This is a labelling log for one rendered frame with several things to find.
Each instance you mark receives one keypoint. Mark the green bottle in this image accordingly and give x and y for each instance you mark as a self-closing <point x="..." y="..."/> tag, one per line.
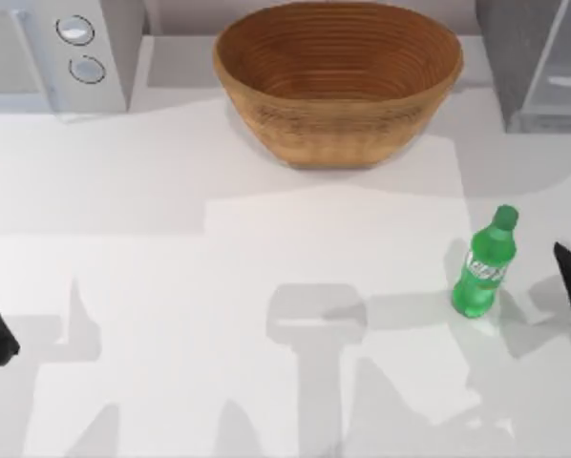
<point x="483" y="272"/>

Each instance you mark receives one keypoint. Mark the pale microwave oven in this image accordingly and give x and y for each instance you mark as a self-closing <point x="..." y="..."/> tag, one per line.
<point x="51" y="62"/>

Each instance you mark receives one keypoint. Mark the round microwave knob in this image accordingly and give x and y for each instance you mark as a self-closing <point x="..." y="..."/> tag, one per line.
<point x="87" y="68"/>
<point x="75" y="30"/>

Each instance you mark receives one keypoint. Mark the grey cabinet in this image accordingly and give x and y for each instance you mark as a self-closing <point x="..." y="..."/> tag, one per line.
<point x="538" y="62"/>

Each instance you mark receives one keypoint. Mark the brown woven basket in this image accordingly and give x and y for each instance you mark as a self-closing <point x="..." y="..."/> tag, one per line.
<point x="338" y="95"/>

